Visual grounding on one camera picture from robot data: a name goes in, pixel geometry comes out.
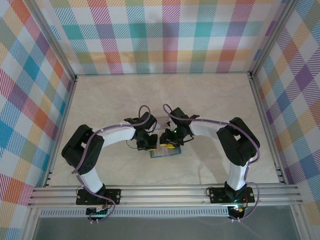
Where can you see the long aluminium mounting rail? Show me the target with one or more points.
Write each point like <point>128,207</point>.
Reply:
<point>162,193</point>

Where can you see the green lit circuit board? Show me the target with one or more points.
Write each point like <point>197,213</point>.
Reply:
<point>97,212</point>

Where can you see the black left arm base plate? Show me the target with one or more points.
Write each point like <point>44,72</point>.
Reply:
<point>113,196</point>

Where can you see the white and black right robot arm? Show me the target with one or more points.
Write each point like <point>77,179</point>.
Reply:
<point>203,128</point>

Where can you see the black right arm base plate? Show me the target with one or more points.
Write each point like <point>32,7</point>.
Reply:
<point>217,195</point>

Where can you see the aluminium corner post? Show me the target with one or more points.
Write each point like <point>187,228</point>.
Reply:
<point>53,42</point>
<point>272,40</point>

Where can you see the aluminium frame leg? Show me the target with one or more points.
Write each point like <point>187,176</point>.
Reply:
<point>32,223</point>
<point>300,223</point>

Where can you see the circuit board with orange part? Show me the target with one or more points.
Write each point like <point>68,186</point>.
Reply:
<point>237,211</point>

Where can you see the plain grey credit card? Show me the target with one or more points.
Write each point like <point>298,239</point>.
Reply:
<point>161,122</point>

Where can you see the teal leather card holder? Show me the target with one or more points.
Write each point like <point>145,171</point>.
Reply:
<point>178,151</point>

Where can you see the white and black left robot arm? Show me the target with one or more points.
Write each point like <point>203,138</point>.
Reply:
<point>117,136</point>

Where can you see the aluminium side rail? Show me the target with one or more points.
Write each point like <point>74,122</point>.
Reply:
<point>265,125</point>
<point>63,125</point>

